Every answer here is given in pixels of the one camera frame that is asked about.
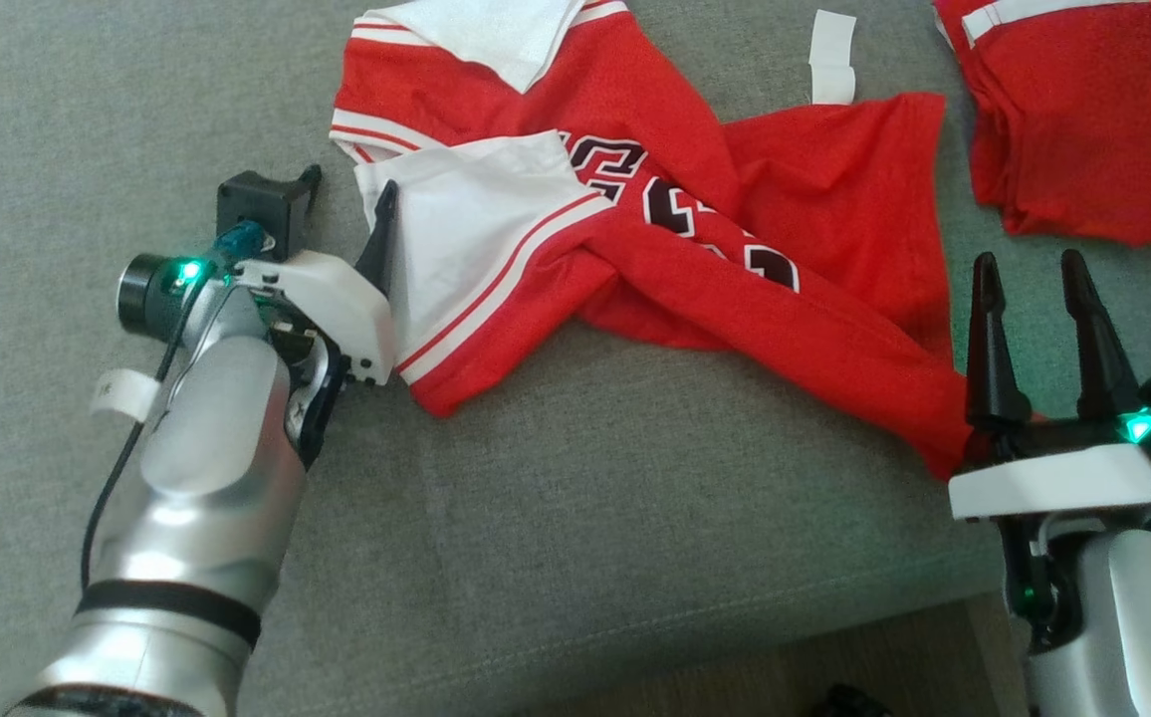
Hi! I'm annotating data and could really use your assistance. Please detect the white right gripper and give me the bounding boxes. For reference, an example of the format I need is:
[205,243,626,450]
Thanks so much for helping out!
[948,249,1151,523]

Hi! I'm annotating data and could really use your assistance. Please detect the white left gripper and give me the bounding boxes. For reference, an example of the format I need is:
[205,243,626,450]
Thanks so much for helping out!
[232,164,401,387]

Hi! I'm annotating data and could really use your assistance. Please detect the red shorts white side stripe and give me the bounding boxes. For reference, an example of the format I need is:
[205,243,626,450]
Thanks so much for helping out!
[932,0,1151,249]

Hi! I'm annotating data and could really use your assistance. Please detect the red basketball jersey white sleeves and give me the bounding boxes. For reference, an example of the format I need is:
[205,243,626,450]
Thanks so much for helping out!
[330,0,1035,482]

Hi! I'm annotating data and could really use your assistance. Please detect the white paper tag strip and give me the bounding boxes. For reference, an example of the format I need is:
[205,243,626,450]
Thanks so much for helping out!
[809,10,858,106]

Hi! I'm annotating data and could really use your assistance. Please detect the grey sofa seat cushion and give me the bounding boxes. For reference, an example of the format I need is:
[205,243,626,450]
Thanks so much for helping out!
[0,0,1151,717]

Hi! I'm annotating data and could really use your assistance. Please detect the teal left cable connector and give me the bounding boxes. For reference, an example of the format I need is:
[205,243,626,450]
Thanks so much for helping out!
[207,220,269,266]

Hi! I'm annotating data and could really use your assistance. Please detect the white tape cable label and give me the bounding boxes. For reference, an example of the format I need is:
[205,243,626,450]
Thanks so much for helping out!
[90,369,161,423]

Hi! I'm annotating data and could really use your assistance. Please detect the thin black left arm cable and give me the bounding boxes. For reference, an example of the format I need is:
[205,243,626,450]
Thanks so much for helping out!
[81,284,210,591]

